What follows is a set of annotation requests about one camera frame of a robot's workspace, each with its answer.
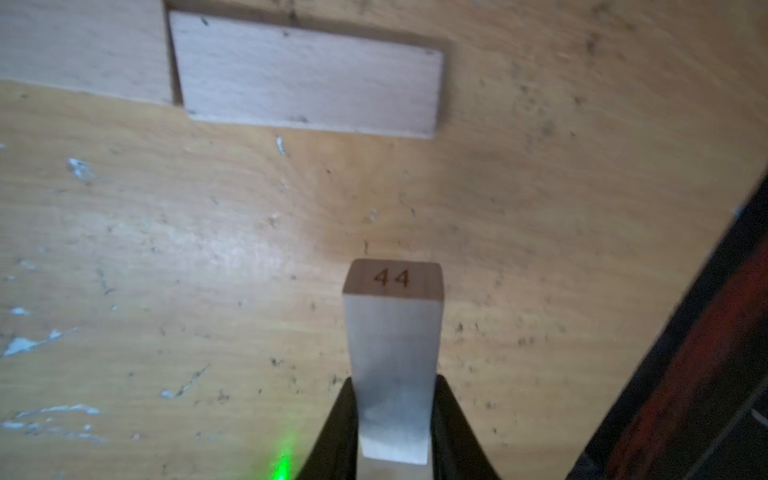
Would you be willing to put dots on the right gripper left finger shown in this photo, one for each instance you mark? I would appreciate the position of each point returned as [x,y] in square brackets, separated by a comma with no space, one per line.
[334,454]

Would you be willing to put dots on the natural wood block angled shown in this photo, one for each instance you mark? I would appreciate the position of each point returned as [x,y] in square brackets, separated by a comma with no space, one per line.
[240,72]

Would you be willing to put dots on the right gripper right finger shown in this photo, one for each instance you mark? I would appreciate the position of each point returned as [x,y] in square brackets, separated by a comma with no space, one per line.
[456,452]

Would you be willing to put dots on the natural wood block short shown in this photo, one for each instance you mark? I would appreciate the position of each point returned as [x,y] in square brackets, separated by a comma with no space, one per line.
[111,48]

